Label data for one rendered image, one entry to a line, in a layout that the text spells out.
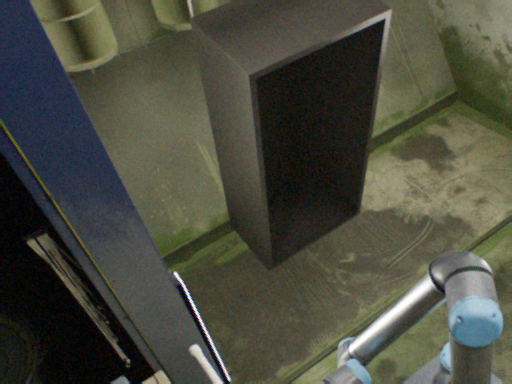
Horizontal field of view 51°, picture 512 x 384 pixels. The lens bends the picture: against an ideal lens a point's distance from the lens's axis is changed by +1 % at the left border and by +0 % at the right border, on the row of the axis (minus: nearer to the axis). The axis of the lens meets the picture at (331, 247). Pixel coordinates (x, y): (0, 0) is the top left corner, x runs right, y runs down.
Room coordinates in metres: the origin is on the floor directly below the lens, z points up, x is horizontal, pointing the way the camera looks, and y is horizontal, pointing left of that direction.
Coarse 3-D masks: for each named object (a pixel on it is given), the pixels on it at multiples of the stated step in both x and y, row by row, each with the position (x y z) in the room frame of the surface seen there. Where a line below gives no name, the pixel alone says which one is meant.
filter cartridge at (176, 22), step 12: (156, 0) 2.74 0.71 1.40; (168, 0) 2.71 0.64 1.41; (180, 0) 2.72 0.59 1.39; (192, 0) 2.72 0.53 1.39; (204, 0) 2.75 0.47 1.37; (216, 0) 2.85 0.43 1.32; (156, 12) 2.78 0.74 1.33; (168, 12) 2.71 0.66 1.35; (180, 12) 2.71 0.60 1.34; (168, 24) 2.72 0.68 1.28; (180, 24) 2.70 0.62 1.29
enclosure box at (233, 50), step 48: (240, 0) 1.87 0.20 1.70; (288, 0) 1.87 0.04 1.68; (336, 0) 1.87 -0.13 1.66; (240, 48) 1.62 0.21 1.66; (288, 48) 1.61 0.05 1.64; (336, 48) 2.10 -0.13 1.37; (384, 48) 1.84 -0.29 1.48; (240, 96) 1.57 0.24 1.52; (288, 96) 2.08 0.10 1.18; (336, 96) 2.12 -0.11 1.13; (240, 144) 1.65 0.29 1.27; (288, 144) 2.12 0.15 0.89; (336, 144) 2.15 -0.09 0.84; (240, 192) 1.76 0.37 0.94; (288, 192) 2.18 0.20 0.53; (336, 192) 2.17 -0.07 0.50; (288, 240) 1.86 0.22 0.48
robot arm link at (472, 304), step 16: (464, 272) 0.74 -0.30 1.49; (480, 272) 0.74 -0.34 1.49; (448, 288) 0.73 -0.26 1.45; (464, 288) 0.70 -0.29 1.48; (480, 288) 0.69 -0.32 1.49; (448, 304) 0.69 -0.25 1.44; (464, 304) 0.66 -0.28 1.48; (480, 304) 0.65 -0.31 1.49; (496, 304) 0.65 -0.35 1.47; (448, 320) 0.65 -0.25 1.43; (464, 320) 0.63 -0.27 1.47; (480, 320) 0.62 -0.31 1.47; (496, 320) 0.62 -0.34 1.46; (464, 336) 0.62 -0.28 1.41; (480, 336) 0.61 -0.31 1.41; (496, 336) 0.61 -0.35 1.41; (464, 352) 0.63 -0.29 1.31; (480, 352) 0.62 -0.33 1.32; (464, 368) 0.63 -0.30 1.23; (480, 368) 0.62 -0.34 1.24
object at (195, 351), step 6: (192, 348) 0.86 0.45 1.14; (198, 348) 0.86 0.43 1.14; (192, 354) 0.84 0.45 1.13; (198, 354) 0.83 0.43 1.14; (198, 360) 0.82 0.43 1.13; (204, 360) 0.81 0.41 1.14; (204, 366) 0.79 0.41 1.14; (210, 366) 0.79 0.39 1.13; (210, 372) 0.77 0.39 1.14; (210, 378) 0.75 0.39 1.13; (216, 378) 0.75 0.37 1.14
